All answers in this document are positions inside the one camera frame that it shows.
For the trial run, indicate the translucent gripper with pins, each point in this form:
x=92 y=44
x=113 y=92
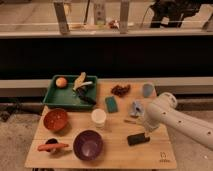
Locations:
x=147 y=131

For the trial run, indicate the black eraser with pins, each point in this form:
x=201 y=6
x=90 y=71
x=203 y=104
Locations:
x=137 y=139

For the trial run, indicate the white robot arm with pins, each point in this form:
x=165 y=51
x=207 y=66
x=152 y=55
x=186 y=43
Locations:
x=162 y=110

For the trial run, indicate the purple bowl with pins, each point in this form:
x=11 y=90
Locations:
x=88 y=145

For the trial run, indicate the red-brown bowl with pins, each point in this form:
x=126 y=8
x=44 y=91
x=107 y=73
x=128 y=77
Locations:
x=55 y=120

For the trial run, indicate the metal fork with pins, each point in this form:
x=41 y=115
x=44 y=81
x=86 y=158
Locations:
x=133 y=122

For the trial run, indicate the crumpled blue cloth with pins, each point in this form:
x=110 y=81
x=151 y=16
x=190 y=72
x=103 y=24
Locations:
x=137 y=109

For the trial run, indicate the wooden folding table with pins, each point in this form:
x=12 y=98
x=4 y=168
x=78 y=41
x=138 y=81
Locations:
x=117 y=154

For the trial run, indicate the blue cup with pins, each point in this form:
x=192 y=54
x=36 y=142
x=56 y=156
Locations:
x=147 y=90

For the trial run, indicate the green sponge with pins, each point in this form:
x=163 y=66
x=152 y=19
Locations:
x=111 y=104

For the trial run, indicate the dark red grapes bunch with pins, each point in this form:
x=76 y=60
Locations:
x=120 y=91

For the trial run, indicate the white paper cup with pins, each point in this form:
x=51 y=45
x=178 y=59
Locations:
x=98 y=117

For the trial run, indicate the corn cob toy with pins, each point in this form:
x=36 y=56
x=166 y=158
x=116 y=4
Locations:
x=80 y=81

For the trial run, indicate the green plastic tray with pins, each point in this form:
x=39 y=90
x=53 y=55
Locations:
x=64 y=97

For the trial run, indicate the small black cup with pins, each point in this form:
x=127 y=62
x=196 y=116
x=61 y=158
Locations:
x=51 y=141

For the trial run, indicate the orange fruit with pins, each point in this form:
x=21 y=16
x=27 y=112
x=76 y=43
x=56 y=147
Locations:
x=61 y=82

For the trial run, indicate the orange carrot toy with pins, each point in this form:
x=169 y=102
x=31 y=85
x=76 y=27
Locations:
x=45 y=147

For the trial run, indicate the black handled tool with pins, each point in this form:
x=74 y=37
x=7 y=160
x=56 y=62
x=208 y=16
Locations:
x=83 y=97

